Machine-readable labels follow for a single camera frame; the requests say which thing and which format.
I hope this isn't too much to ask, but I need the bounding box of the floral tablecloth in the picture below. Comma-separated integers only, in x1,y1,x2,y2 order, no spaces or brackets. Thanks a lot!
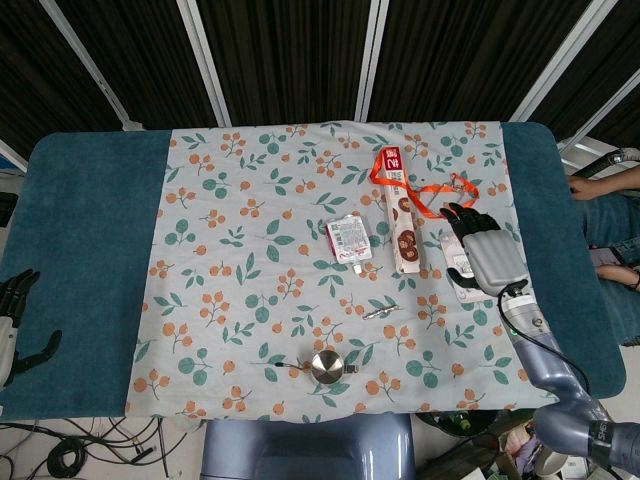
121,119,562,424

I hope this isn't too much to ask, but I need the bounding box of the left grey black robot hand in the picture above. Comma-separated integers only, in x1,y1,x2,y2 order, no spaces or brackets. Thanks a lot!
0,269,64,392

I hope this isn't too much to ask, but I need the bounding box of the teal table cover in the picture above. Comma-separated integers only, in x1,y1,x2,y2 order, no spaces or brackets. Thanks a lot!
0,121,629,419

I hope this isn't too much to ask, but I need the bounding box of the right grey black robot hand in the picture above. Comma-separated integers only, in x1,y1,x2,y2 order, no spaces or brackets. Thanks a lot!
438,201,529,297

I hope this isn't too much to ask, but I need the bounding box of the white pink spout pouch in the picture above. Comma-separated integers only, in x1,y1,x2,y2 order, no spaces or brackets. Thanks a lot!
325,211,376,277

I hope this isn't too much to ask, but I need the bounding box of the steel gooseneck pitcher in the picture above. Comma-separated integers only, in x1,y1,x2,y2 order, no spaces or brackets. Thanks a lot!
273,349,362,387

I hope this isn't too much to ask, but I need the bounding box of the white aluminium partition post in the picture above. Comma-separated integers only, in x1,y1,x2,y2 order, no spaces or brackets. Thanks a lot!
557,69,640,151
40,0,146,132
508,0,614,124
175,0,233,128
353,0,392,123

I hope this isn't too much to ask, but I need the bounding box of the long cookie box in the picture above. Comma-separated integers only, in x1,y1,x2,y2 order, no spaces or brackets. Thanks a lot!
375,145,423,276

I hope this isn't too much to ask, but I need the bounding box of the smartphone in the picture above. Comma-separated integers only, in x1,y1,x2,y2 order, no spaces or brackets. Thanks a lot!
589,246,624,267

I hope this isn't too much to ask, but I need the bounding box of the seated person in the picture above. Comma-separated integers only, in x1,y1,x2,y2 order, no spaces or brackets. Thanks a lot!
581,193,640,347

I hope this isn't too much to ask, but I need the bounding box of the person's bare forearm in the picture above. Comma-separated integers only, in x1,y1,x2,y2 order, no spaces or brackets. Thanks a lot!
568,164,640,202

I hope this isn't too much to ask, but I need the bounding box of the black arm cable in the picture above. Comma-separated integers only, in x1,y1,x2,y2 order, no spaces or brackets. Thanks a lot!
496,281,594,399

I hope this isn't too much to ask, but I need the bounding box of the black coiled floor cable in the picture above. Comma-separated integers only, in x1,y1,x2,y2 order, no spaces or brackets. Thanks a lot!
46,437,87,477

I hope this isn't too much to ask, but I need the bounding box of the white blister pack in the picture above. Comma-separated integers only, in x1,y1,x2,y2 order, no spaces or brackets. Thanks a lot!
440,233,495,303

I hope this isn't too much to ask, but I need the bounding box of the blue-grey robot torso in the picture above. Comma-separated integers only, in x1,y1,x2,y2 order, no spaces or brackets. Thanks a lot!
199,414,419,480

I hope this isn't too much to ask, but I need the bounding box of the orange lanyard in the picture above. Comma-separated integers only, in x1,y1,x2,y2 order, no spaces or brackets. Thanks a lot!
369,149,481,220

